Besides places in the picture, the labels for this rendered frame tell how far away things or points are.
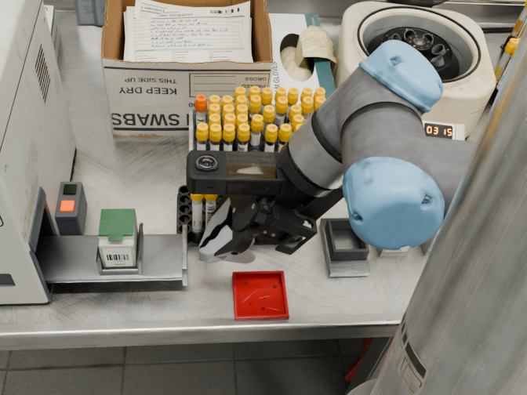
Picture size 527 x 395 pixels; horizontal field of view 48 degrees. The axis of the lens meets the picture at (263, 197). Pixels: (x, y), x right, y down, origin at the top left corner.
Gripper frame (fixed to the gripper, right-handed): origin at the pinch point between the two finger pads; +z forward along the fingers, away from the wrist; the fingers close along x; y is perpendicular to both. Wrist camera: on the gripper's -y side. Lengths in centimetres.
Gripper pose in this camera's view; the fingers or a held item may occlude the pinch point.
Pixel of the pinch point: (201, 251)
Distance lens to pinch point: 74.6
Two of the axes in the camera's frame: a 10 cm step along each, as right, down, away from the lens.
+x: -0.8, -7.7, 6.3
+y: 8.2, 3.1, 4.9
